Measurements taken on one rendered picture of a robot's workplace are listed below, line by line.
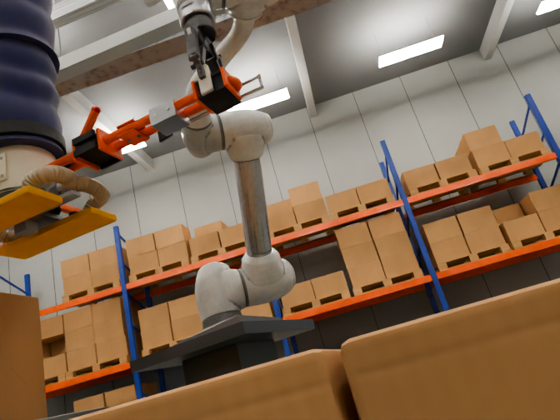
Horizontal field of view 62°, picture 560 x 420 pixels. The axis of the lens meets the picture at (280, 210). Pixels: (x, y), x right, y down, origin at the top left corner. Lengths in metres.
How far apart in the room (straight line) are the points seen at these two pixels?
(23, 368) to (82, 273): 8.52
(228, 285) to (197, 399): 1.65
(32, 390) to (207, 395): 1.31
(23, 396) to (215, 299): 0.70
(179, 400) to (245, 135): 1.53
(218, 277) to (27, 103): 0.88
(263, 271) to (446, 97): 9.58
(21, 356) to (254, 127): 0.99
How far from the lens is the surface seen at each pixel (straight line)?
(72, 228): 1.37
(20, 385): 1.44
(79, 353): 9.72
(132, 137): 1.20
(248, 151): 1.68
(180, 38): 6.02
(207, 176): 10.84
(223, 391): 0.16
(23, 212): 1.26
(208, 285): 1.81
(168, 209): 10.91
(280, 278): 1.84
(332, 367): 0.16
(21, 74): 1.49
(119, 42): 3.83
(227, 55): 1.45
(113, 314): 9.45
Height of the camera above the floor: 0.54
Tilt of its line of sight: 20 degrees up
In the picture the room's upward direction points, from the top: 15 degrees counter-clockwise
